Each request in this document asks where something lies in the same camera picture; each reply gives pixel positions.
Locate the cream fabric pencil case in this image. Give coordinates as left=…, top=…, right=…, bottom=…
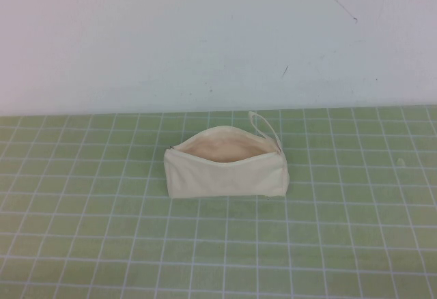
left=163, top=110, right=292, bottom=199

